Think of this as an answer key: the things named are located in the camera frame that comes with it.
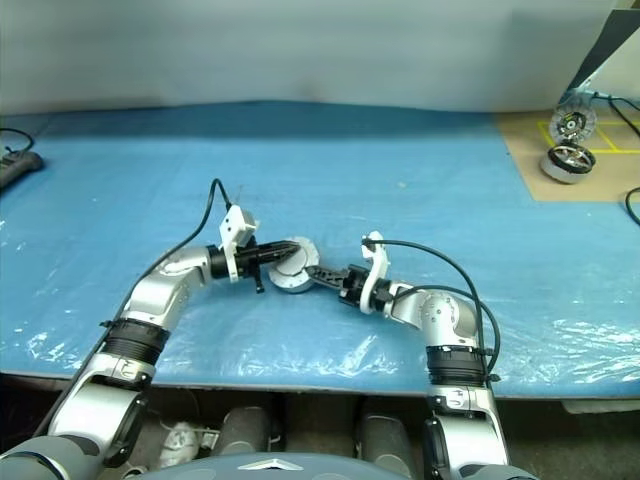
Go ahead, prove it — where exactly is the brown cardboard sheet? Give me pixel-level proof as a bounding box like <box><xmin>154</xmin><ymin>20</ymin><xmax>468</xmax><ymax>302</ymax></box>
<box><xmin>492</xmin><ymin>106</ymin><xmax>640</xmax><ymax>203</ymax></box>

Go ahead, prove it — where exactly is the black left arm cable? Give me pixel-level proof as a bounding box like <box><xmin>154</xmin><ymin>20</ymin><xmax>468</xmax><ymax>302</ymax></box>
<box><xmin>34</xmin><ymin>178</ymin><xmax>236</xmax><ymax>437</ymax></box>

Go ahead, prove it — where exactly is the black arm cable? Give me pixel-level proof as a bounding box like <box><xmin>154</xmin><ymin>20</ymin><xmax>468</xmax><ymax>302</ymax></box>
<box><xmin>360</xmin><ymin>238</ymin><xmax>503</xmax><ymax>384</ymax></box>
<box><xmin>34</xmin><ymin>178</ymin><xmax>236</xmax><ymax>437</ymax></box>

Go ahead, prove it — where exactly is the grey robot torso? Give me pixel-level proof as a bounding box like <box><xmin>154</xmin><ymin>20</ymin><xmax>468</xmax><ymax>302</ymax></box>
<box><xmin>169</xmin><ymin>451</ymin><xmax>397</xmax><ymax>480</ymax></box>

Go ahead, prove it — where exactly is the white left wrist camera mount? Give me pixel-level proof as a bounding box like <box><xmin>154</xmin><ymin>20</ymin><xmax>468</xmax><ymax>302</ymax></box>
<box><xmin>218</xmin><ymin>204</ymin><xmax>258</xmax><ymax>286</ymax></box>

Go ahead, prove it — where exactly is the thin black device cable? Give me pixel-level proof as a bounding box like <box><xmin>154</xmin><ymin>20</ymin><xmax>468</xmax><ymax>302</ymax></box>
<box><xmin>0</xmin><ymin>126</ymin><xmax>36</xmax><ymax>157</ymax></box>

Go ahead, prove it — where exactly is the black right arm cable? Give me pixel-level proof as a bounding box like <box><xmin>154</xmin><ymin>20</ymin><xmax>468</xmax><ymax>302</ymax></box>
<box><xmin>360</xmin><ymin>238</ymin><xmax>503</xmax><ymax>384</ymax></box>

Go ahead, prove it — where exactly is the yellow tape grid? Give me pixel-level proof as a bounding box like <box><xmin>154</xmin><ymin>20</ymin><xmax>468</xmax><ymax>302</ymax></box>
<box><xmin>536</xmin><ymin>119</ymin><xmax>640</xmax><ymax>154</ymax></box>

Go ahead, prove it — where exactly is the silver stator ring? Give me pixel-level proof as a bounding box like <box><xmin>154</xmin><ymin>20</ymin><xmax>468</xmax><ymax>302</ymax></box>
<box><xmin>278</xmin><ymin>235</ymin><xmax>321</xmax><ymax>278</ymax></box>

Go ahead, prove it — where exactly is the white panel with black edge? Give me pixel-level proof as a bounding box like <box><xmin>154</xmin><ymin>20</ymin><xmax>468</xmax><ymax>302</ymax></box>
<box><xmin>562</xmin><ymin>0</ymin><xmax>640</xmax><ymax>114</ymax></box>

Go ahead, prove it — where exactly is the dark grey rounded cylinder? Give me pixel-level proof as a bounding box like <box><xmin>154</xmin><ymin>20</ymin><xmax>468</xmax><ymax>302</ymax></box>
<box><xmin>356</xmin><ymin>410</ymin><xmax>417</xmax><ymax>459</ymax></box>
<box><xmin>219</xmin><ymin>405</ymin><xmax>274</xmax><ymax>457</ymax></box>

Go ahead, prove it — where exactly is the blue foam mat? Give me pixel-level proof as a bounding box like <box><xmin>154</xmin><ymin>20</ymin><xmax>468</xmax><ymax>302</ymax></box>
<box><xmin>0</xmin><ymin>99</ymin><xmax>640</xmax><ymax>399</ymax></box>

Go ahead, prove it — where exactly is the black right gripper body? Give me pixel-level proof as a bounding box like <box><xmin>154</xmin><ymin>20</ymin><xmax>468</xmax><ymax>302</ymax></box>
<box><xmin>338</xmin><ymin>266</ymin><xmax>367</xmax><ymax>308</ymax></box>

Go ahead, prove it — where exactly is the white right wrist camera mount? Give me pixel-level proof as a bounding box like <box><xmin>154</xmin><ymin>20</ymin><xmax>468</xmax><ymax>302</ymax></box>
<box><xmin>359</xmin><ymin>230</ymin><xmax>392</xmax><ymax>316</ymax></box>

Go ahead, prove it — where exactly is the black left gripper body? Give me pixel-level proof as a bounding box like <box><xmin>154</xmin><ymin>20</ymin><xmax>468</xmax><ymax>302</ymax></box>
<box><xmin>231</xmin><ymin>243</ymin><xmax>266</xmax><ymax>297</ymax></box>

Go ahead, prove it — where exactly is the white wrapped bundle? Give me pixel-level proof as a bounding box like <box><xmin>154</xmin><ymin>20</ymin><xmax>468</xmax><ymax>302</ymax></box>
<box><xmin>159</xmin><ymin>420</ymin><xmax>202</xmax><ymax>469</ymax></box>

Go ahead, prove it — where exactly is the spare silver motor lid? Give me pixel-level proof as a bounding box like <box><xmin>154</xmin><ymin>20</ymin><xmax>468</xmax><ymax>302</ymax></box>
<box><xmin>549</xmin><ymin>101</ymin><xmax>597</xmax><ymax>144</ymax></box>

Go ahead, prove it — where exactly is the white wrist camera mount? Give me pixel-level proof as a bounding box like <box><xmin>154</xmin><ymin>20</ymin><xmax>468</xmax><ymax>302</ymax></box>
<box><xmin>218</xmin><ymin>204</ymin><xmax>258</xmax><ymax>286</ymax></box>
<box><xmin>359</xmin><ymin>230</ymin><xmax>392</xmax><ymax>316</ymax></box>

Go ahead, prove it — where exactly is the motor rotor on cardboard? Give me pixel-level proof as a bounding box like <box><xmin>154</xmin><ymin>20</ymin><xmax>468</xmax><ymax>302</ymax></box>
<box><xmin>540</xmin><ymin>143</ymin><xmax>598</xmax><ymax>186</ymax></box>

